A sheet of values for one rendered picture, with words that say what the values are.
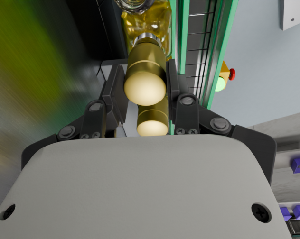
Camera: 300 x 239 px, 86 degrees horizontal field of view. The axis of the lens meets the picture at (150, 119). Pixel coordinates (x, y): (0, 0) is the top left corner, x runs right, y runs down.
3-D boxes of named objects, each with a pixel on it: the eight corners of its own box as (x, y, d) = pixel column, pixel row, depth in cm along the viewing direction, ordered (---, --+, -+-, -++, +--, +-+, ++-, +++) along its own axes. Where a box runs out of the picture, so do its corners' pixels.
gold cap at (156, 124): (136, 92, 19) (132, 120, 16) (166, 90, 18) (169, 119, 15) (140, 113, 21) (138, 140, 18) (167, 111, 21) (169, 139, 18)
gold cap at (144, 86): (124, 44, 14) (116, 72, 11) (164, 40, 14) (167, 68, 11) (132, 78, 17) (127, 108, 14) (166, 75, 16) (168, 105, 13)
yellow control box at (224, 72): (202, 60, 55) (207, 73, 50) (225, 59, 54) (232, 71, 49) (200, 78, 60) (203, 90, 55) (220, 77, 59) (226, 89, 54)
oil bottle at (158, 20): (134, -21, 29) (114, 21, 15) (165, -25, 29) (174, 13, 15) (139, 14, 33) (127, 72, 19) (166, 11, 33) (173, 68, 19)
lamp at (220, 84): (210, 76, 51) (212, 82, 49) (225, 75, 50) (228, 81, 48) (208, 87, 54) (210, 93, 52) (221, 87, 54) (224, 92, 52)
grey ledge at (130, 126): (107, 49, 49) (98, 69, 41) (135, 46, 48) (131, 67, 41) (145, 172, 120) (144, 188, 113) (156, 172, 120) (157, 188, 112)
